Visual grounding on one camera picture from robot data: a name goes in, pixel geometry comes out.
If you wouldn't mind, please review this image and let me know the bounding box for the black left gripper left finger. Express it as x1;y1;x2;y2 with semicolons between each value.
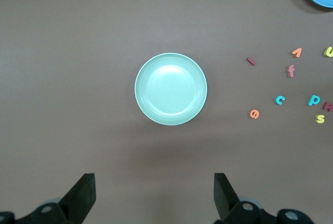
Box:
0;173;96;224

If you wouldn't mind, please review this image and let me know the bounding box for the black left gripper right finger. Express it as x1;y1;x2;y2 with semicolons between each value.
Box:
214;173;315;224

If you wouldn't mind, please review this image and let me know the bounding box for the green plate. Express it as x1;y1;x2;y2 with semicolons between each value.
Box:
134;53;208;126

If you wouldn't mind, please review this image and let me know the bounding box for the teal foam letter p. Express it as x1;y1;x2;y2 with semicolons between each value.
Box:
308;94;321;106

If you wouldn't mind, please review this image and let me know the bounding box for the brown table cover sheet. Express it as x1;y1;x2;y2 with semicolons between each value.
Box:
0;0;333;224

